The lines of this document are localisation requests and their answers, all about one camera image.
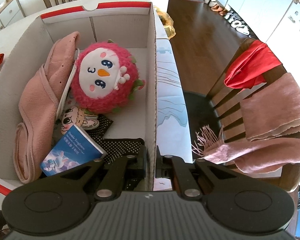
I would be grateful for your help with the pink fringed scarf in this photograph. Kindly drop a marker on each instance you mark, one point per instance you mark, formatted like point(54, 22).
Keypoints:
point(269, 117)

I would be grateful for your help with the black polka dot cloth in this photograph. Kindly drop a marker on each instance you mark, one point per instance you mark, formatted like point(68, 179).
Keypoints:
point(120, 147)

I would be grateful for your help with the blue card box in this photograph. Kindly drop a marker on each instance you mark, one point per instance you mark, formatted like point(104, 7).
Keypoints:
point(74, 148)

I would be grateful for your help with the pink round plush toy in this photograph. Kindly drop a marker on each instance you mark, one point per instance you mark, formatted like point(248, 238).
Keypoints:
point(106, 78)

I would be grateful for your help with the red and white cardboard box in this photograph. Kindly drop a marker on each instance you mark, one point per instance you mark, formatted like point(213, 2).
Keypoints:
point(27, 43)

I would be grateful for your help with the large white wall cupboard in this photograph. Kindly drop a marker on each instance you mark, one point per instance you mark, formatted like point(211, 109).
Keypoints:
point(276, 22)

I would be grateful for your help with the beige face plush keychain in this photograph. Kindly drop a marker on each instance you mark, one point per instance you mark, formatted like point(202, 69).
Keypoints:
point(79, 117)

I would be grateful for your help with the red cloth on chair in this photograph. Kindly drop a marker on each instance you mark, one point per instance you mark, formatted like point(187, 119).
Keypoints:
point(248, 69)

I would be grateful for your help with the yellow plastic bag bin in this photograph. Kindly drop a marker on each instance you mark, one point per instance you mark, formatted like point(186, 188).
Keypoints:
point(167, 23)

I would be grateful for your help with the white drawer cabinet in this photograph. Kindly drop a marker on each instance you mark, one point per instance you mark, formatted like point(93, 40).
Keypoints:
point(10, 13)

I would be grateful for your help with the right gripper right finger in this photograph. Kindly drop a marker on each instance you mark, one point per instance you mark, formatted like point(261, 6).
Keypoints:
point(161, 169)

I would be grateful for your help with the pink fleece garment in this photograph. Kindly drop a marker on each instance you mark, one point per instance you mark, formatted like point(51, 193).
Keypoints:
point(38, 107)

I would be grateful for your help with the wooden chair with black seat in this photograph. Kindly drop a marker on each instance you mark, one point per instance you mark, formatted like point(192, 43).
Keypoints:
point(220, 110)

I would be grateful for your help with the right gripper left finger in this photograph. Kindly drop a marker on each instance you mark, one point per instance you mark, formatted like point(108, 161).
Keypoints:
point(142, 159)

